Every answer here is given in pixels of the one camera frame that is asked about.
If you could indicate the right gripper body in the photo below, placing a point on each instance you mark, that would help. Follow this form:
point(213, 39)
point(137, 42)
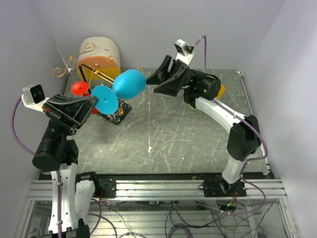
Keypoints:
point(190, 76)

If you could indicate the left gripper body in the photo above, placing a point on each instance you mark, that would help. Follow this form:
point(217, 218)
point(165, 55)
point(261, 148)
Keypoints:
point(67, 124)

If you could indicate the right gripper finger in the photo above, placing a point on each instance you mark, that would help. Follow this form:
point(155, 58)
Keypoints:
point(168, 87)
point(161, 72)

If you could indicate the red wine glass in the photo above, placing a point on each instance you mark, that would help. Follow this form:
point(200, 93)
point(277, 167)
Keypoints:
point(80, 88)

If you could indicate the yellow wine glass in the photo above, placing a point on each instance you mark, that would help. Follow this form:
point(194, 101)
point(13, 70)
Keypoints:
point(221, 91)

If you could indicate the blue wine glass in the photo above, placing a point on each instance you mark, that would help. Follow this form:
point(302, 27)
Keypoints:
point(126, 86)

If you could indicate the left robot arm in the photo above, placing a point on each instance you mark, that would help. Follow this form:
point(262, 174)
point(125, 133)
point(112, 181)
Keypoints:
point(72, 192)

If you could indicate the gold black wine glass rack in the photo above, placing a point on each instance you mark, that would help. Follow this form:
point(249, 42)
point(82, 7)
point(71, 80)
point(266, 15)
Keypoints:
point(74, 58)

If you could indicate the cylindrical drum container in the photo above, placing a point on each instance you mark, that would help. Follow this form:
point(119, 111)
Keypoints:
point(98, 57)

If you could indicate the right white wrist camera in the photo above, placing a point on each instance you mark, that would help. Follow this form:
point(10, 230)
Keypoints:
point(184, 51)

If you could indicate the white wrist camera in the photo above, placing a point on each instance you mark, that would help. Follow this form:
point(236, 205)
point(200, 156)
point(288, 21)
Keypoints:
point(33, 97)
point(184, 51)

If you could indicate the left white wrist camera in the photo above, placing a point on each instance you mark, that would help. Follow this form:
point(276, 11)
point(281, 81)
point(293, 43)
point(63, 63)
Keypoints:
point(33, 97)

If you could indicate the aluminium frame rail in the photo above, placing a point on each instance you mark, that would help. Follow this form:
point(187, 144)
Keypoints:
point(155, 190)

